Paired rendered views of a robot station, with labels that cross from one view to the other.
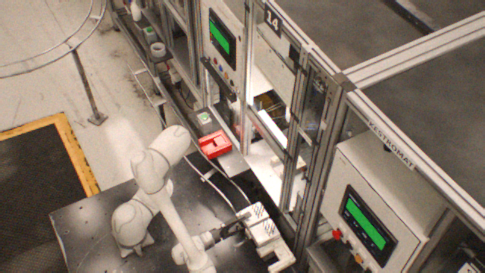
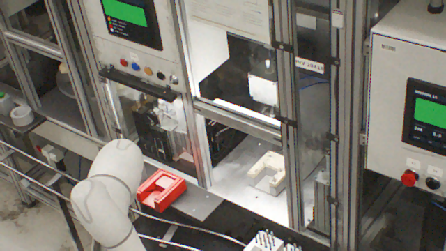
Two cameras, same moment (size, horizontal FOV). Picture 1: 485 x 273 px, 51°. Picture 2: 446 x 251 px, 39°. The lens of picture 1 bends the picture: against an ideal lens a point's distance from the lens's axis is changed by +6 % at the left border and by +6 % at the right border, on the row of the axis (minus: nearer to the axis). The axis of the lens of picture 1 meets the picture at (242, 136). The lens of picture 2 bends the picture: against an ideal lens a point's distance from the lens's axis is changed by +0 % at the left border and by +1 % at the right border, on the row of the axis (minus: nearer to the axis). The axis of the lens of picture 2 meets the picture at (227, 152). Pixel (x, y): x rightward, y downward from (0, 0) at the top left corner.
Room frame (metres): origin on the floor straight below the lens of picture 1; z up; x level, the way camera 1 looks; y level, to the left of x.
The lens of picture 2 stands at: (-0.10, 0.43, 2.61)
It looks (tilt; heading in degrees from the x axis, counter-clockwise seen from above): 40 degrees down; 343
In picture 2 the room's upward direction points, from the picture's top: 8 degrees counter-clockwise
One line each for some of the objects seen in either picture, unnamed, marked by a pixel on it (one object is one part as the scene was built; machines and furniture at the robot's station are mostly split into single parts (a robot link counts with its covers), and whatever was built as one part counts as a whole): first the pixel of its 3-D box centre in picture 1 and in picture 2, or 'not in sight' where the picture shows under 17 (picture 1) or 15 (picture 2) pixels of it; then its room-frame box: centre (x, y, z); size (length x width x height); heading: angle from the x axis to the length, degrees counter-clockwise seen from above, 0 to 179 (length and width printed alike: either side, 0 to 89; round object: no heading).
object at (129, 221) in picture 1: (129, 221); not in sight; (1.25, 0.59, 0.85); 0.18 x 0.16 x 0.22; 149
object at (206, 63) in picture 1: (218, 77); (136, 81); (1.82, 0.13, 1.37); 0.36 x 0.04 x 0.04; 31
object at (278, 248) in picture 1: (264, 239); not in sight; (1.16, -0.13, 0.84); 0.36 x 0.14 x 0.10; 31
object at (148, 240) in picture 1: (132, 237); not in sight; (1.22, 0.58, 0.71); 0.22 x 0.18 x 0.06; 31
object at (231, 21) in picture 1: (242, 33); (150, 5); (1.89, 0.01, 1.60); 0.42 x 0.29 x 0.46; 31
